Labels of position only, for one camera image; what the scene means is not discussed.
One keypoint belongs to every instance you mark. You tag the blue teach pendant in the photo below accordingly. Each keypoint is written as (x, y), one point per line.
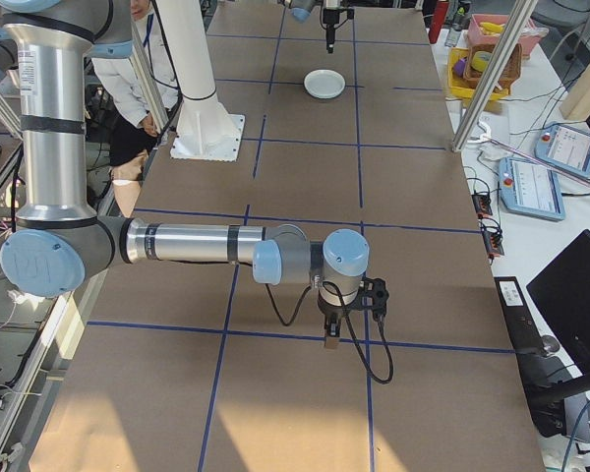
(568, 147)
(533, 187)

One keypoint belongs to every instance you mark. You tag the clear bottle dark cap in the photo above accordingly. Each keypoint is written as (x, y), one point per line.
(453, 35)

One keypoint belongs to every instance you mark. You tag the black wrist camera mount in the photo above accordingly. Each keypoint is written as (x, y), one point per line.
(377, 294)

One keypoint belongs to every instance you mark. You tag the white plastic hook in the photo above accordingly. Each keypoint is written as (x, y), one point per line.
(486, 130)

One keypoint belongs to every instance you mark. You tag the white crumpled tissue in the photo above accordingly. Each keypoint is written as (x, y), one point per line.
(491, 153)

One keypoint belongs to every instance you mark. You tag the black orange circuit board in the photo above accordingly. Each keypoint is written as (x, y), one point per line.
(483, 204)
(494, 243)

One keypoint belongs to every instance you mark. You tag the white plate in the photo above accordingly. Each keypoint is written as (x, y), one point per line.
(324, 82)

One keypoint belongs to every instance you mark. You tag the silver round knob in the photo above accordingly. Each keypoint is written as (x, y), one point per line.
(549, 344)

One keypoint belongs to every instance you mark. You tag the purple toy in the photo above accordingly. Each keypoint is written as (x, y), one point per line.
(459, 66)

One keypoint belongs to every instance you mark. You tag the brown wicker basket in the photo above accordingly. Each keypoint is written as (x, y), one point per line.
(513, 69)

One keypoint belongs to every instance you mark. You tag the red bottle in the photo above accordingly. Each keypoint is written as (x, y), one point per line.
(438, 22)

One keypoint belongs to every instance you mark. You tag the pink thin rod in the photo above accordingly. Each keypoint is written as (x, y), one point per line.
(516, 150)

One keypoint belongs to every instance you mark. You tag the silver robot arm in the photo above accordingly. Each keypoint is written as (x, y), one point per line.
(300, 10)
(44, 123)

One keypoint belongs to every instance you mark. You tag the yellow-green tape roll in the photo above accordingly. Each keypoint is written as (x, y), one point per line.
(476, 66)

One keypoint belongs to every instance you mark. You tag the yellow plastic bin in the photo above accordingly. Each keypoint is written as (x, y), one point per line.
(459, 83)

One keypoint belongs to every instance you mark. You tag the aluminium profile post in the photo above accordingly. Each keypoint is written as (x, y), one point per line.
(487, 83)

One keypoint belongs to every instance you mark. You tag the person in white jacket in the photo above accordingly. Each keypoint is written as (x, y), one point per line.
(123, 83)

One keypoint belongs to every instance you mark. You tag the yellow toy banana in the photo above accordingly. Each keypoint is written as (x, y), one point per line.
(491, 27)

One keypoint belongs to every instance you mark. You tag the pink plastic basket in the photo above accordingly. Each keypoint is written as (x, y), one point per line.
(477, 35)

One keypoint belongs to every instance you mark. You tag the black base with white label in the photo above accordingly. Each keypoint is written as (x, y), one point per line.
(523, 324)

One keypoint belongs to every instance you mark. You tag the black monitor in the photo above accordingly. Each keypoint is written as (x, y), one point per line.
(575, 305)

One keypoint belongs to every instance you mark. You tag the grey office chair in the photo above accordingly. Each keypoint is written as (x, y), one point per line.
(570, 15)

